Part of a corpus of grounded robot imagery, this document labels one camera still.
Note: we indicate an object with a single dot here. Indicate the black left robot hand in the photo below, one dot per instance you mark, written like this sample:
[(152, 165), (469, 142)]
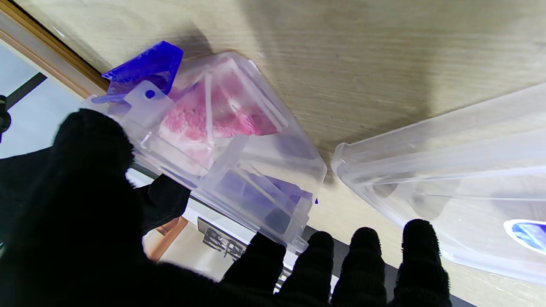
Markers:
[(85, 238)]

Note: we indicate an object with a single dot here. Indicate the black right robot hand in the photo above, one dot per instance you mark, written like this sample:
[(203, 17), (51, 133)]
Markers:
[(164, 200)]

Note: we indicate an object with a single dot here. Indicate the clear lid with blue label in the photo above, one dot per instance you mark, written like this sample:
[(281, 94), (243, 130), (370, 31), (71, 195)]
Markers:
[(448, 162)]

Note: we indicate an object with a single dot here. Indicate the black stand leg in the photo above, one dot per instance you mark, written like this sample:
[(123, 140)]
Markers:
[(25, 89)]

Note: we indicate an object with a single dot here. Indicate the clear container with blue clips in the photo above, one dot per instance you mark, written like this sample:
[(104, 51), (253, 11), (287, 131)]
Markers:
[(256, 170)]

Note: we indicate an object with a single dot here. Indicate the pink bacon slices stack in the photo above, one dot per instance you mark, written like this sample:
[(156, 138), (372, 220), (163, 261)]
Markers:
[(192, 123)]

